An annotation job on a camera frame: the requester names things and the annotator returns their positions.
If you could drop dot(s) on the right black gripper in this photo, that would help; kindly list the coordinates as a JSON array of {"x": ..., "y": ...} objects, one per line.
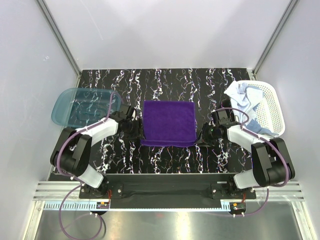
[{"x": 204, "y": 138}]

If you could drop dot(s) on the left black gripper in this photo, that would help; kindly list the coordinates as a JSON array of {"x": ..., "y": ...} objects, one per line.
[{"x": 138, "y": 133}]

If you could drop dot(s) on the purple towel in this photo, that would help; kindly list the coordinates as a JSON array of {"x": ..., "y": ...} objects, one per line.
[{"x": 169, "y": 124}]

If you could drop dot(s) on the light blue towel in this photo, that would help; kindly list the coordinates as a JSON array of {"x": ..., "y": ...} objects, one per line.
[{"x": 247, "y": 98}]

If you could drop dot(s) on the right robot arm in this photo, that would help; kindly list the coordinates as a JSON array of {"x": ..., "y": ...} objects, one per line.
[{"x": 271, "y": 162}]

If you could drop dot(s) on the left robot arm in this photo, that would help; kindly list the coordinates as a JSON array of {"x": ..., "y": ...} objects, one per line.
[{"x": 71, "y": 154}]

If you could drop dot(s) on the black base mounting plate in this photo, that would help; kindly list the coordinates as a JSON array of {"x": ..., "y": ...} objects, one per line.
[{"x": 165, "y": 187}]

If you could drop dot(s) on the right connector board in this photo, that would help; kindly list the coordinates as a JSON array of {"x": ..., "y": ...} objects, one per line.
[{"x": 238, "y": 206}]

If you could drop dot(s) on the connector board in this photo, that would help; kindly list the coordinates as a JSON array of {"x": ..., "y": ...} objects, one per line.
[
  {"x": 103, "y": 205},
  {"x": 238, "y": 206}
]

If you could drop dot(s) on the white plastic basket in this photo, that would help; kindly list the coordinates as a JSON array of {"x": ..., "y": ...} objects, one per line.
[{"x": 269, "y": 113}]

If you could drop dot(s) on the teal translucent tray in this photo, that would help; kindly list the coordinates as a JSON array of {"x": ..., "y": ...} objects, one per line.
[{"x": 80, "y": 107}]

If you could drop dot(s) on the left connector board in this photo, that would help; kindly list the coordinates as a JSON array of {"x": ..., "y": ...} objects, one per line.
[{"x": 103, "y": 205}]

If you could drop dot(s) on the aluminium rail frame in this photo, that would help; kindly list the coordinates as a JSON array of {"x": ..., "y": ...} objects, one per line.
[{"x": 189, "y": 214}]

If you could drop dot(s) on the left aluminium corner post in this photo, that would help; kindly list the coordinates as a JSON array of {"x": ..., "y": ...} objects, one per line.
[{"x": 58, "y": 35}]

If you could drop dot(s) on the aluminium corner post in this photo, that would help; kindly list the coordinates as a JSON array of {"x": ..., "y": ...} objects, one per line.
[
  {"x": 58, "y": 35},
  {"x": 275, "y": 34}
]

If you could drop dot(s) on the right aluminium corner post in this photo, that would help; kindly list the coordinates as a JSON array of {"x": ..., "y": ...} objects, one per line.
[{"x": 275, "y": 34}]

